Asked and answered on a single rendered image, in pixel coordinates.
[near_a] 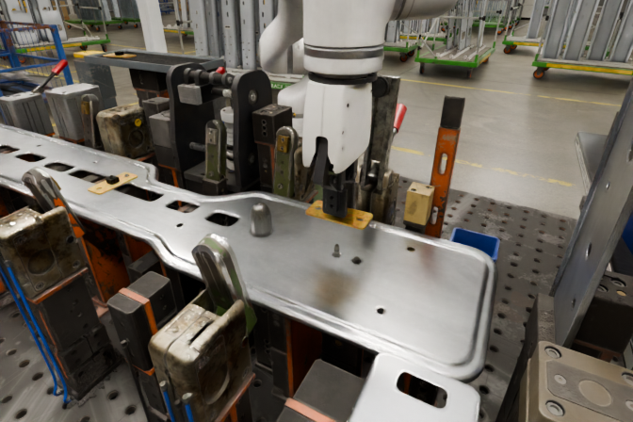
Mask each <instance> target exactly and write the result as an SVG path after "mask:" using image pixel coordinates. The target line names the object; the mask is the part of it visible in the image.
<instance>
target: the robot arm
mask: <svg viewBox="0 0 633 422"><path fill-rule="evenodd" d="M457 1H458V0H279V11H278V15H277V17H276V18H275V19H274V20H273V21H272V22H271V23H270V25H269V26H268V27H267V28H266V30H265V31H264V33H263V34H262V36H261V39H260V41H259V43H258V50H257V55H258V61H259V63H260V65H261V67H262V68H263V69H264V70H265V71H266V72H268V73H274V74H305V76H304V77H303V78H302V79H301V81H299V82H297V83H296V84H293V85H291V86H289V87H286V88H284V89H282V90H281V91H280V92H279V95H278V105H280V106H292V112H294V113H296V117H295V118H292V122H293V128H294V129H296V130H297V132H298V133H299V137H302V163H303V165H304V167H306V168H309V167H312V166H313V165H314V164H316V166H315V172H314V178H313V184H315V185H319V186H321V187H322V211H323V213H325V214H329V215H332V216H336V217H339V218H344V217H345V216H346V215H347V206H348V208H350V209H351V208H353V207H354V204H355V185H356V181H354V180H352V179H355V178H356V176H357V168H358V158H359V156H360V155H361V154H362V153H363V152H364V151H365V150H366V148H367V146H368V143H369V138H370V129H371V109H372V84H371V82H374V81H375V80H377V77H378V74H377V73H376V72H377V71H379V70H381V69H382V61H383V60H384V52H383V45H384V33H385V27H386V25H387V23H388V22H389V21H411V20H427V19H432V18H436V17H439V16H441V15H443V14H446V13H447V12H449V11H450V10H451V9H452V8H453V7H454V6H455V4H456V3H457ZM329 171H331V172H334V174H335V175H337V176H335V175H332V174H329Z"/></svg>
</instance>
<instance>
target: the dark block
mask: <svg viewBox="0 0 633 422"><path fill-rule="evenodd" d="M252 125H253V136H254V141H255V143H257V149H258V161H259V173H260V183H261V185H260V187H261V191H265V192H268V193H272V189H273V173H274V165H275V164H274V159H275V158H274V149H275V145H276V133H277V131H278V130H279V129H280V128H281V127H285V126H291V127H293V122H292V106H286V105H275V104H271V105H267V106H265V107H263V108H260V109H258V110H256V111H254V112H252ZM272 194H273V193H272Z"/></svg>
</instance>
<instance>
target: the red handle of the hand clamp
mask: <svg viewBox="0 0 633 422"><path fill-rule="evenodd" d="M406 111H407V107H406V106H405V105H404V104H397V110H396V117H395V123H394V130H393V136H392V143H391V146H392V144H393V141H394V139H395V136H396V134H397V133H398V131H399V128H400V126H401V124H402V121H403V119H404V116H405V114H406ZM380 164H381V162H380V161H375V160H374V162H373V165H372V167H371V170H370V171H369V172H368V173H367V177H368V178H369V180H371V181H375V182H377V181H378V179H379V171H380Z"/></svg>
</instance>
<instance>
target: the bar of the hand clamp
mask: <svg viewBox="0 0 633 422"><path fill-rule="evenodd" d="M399 83H400V77H399V76H392V75H382V74H378V77H377V80H375V81H374V82H371V84H372V109H371V129H370V138H369V143H368V146H367V148H366V150H365V153H364V162H363V169H362V178H361V186H362V187H365V186H366V185H367V184H368V183H369V178H368V177H367V173H368V172H369V171H370V170H371V162H372V160H375V161H380V162H381V164H380V171H379V179H378V185H377V189H378V190H382V179H383V176H384V173H385V171H386V170H387V169H388V163H389V156H390V150H391V143H392V136H393V130H394V123H395V117H396V110H397V103H398V90H399Z"/></svg>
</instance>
